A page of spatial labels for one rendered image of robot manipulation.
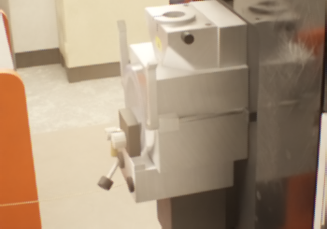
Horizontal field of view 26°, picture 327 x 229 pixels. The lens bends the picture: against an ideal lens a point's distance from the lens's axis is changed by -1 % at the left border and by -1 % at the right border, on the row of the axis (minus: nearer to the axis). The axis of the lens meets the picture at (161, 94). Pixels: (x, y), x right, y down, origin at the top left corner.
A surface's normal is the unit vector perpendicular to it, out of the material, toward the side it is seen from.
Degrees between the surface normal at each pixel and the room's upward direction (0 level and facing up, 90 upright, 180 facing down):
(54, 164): 0
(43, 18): 90
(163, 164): 90
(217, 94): 90
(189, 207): 90
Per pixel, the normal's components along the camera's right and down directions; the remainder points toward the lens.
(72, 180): -0.03, -0.92
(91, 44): 0.27, 0.37
